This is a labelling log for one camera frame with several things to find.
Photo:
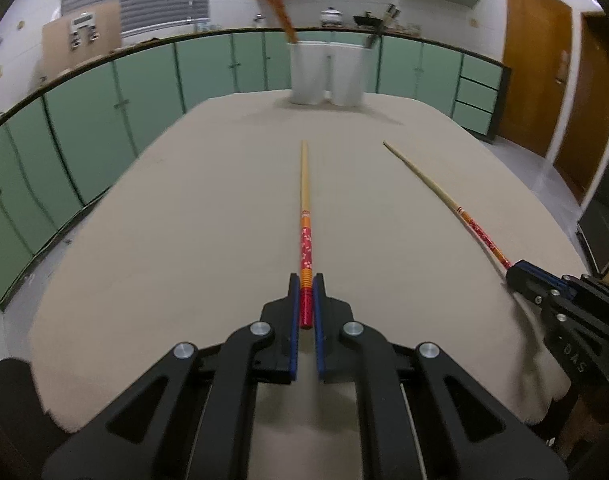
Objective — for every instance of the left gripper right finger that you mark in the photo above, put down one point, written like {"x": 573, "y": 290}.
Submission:
{"x": 421, "y": 415}

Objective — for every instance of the wooden door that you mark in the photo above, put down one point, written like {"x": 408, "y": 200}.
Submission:
{"x": 538, "y": 42}

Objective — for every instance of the white cooking pot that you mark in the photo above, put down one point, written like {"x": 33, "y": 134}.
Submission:
{"x": 330, "y": 17}

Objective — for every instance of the green lower cabinets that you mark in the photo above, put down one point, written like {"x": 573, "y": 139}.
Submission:
{"x": 62, "y": 147}

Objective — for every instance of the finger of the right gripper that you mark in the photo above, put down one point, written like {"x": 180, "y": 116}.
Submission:
{"x": 534, "y": 283}

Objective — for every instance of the red orange chopstick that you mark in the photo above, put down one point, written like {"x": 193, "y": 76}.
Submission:
{"x": 306, "y": 246}
{"x": 453, "y": 206}

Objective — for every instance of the beige tablecloth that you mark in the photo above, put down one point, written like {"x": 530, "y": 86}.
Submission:
{"x": 203, "y": 230}

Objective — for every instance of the black wok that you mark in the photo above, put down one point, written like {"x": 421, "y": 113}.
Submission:
{"x": 367, "y": 20}

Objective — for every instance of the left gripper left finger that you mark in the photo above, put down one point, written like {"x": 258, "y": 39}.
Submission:
{"x": 190, "y": 415}

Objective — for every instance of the black chopstick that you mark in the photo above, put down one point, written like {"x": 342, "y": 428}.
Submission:
{"x": 387, "y": 19}

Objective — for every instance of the white double utensil holder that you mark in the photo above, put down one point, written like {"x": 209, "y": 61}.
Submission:
{"x": 328, "y": 71}

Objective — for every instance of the red-tipped wooden chopstick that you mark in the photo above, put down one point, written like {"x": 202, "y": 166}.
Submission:
{"x": 280, "y": 10}

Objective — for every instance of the brown wooden board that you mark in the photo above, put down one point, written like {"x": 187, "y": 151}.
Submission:
{"x": 81, "y": 35}

